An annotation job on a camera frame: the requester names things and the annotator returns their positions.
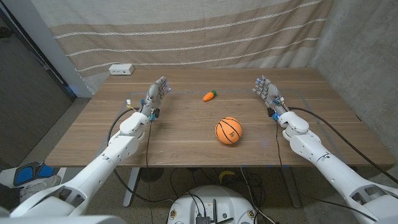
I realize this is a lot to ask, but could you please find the white power strip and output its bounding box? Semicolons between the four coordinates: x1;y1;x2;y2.
108;63;135;76

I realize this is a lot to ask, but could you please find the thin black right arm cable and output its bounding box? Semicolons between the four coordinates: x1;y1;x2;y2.
275;120;284;167

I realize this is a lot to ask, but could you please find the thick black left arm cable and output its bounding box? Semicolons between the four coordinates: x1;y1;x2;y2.
107;107;175;203

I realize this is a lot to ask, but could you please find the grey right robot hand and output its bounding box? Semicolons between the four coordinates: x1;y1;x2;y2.
252;75;290;118

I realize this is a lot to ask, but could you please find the white table leg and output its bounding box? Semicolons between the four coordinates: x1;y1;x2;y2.
123;167;141;208

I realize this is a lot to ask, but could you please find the white sneaker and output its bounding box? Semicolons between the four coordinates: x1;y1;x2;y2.
19;175;62;202

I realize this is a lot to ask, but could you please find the yellow banana-shaped object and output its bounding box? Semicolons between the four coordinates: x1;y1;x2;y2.
218;169;236;184

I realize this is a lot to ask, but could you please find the beige striped cloth backdrop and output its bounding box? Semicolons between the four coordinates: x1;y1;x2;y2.
30;0;335;94

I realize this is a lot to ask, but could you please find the black door frame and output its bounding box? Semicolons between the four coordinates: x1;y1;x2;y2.
0;7;77;102

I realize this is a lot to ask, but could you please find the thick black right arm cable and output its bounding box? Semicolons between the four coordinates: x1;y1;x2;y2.
288;106;398;185

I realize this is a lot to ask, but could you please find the grey table leg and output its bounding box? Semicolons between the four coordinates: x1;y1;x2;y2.
281;166;302;208

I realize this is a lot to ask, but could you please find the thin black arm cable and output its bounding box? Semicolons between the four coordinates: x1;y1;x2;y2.
275;120;284;167
145;120;154;169

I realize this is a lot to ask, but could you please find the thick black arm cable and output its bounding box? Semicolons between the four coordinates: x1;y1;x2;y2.
288;106;398;185
107;107;175;203

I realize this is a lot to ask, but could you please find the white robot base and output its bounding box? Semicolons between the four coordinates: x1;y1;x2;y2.
166;185;258;224

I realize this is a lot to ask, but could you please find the orange toy carrot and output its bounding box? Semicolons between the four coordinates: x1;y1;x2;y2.
202;90;218;102

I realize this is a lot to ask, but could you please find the orange toy basketball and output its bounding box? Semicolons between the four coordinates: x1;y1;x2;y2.
215;116;243;145

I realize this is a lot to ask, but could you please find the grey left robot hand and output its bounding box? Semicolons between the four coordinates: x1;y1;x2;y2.
139;76;172;119

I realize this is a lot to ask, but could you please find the black round floor fan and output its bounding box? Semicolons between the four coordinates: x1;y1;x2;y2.
139;167;165;183

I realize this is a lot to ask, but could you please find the dark trouser leg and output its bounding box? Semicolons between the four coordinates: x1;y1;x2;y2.
0;183;21;211

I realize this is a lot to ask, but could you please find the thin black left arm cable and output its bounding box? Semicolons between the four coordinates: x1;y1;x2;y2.
145;120;154;169

